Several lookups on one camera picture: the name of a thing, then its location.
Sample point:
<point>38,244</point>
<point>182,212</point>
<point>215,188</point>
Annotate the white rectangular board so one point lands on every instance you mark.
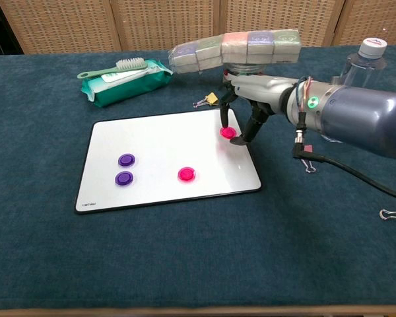
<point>168,148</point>

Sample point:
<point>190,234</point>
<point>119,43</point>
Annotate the clear plastic water bottle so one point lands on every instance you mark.
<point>366,62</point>

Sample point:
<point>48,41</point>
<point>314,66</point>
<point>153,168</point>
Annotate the small yellow binder clip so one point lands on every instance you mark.
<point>212,98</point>

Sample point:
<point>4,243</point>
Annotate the pale green brush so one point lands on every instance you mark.
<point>132,63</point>

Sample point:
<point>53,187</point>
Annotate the blue table mat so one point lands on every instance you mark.
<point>184,257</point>

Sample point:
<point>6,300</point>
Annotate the pink round magnet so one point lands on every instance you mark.
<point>186,174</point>
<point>228,133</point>

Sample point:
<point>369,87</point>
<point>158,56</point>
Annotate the purple round magnet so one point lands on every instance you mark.
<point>126,160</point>
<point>124,178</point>

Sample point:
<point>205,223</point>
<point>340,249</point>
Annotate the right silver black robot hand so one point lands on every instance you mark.
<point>264,89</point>

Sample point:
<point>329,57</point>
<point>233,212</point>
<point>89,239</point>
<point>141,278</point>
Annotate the multicolour tissue packet bundle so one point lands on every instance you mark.
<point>250,46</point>

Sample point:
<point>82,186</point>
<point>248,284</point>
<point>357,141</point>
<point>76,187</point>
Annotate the green wet wipes pack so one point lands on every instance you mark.
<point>125,89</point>

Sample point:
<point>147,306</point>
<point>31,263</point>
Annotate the large yellow binder clip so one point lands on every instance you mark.
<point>387,214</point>

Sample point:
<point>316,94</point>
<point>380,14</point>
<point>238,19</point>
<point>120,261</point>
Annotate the pink binder clip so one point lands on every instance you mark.
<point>308,149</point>

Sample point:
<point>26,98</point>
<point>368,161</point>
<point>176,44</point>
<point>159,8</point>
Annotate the woven folding screen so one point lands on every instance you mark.
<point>168,23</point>

